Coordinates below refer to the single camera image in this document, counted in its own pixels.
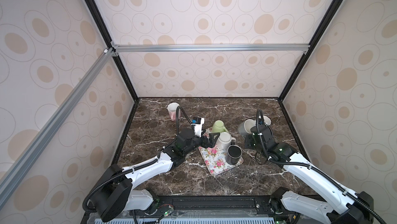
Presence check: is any dark green ceramic mug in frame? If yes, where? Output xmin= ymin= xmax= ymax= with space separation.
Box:
xmin=263 ymin=115 xmax=271 ymax=126

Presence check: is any grey ceramic mug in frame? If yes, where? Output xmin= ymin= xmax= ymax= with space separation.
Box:
xmin=237 ymin=119 xmax=256 ymax=137

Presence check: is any light green ceramic mug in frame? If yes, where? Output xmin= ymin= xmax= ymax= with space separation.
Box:
xmin=212 ymin=120 xmax=229 ymax=133

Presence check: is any pink ceramic mug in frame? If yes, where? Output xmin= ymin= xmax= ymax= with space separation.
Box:
xmin=167 ymin=103 xmax=182 ymax=121

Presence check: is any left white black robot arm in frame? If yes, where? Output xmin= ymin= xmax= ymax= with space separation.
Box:
xmin=82 ymin=117 xmax=220 ymax=223

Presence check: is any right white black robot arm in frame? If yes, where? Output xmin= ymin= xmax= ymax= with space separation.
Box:
xmin=246 ymin=109 xmax=385 ymax=224

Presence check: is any white ceramic mug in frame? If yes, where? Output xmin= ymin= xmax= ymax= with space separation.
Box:
xmin=216 ymin=132 xmax=236 ymax=150

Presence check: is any floral rectangular serving tray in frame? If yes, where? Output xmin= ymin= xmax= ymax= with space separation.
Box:
xmin=198 ymin=142 xmax=244 ymax=176

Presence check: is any black metal cup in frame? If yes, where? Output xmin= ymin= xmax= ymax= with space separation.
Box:
xmin=225 ymin=145 xmax=243 ymax=166

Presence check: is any green circuit board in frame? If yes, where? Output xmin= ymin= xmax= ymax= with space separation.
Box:
xmin=158 ymin=204 xmax=175 ymax=221

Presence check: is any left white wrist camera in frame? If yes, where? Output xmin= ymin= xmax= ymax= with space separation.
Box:
xmin=191 ymin=117 xmax=205 ymax=138

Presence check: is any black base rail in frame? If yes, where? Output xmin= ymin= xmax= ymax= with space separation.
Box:
xmin=92 ymin=195 xmax=322 ymax=224

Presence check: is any back aluminium frame bar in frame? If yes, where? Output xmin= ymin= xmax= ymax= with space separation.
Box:
xmin=114 ymin=44 xmax=310 ymax=53

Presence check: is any aluminium frame bar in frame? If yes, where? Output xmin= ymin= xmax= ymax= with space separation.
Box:
xmin=1 ymin=47 xmax=115 ymax=208
xmin=114 ymin=44 xmax=310 ymax=53

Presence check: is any left aluminium frame bar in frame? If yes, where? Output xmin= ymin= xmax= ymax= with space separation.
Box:
xmin=1 ymin=47 xmax=115 ymax=208

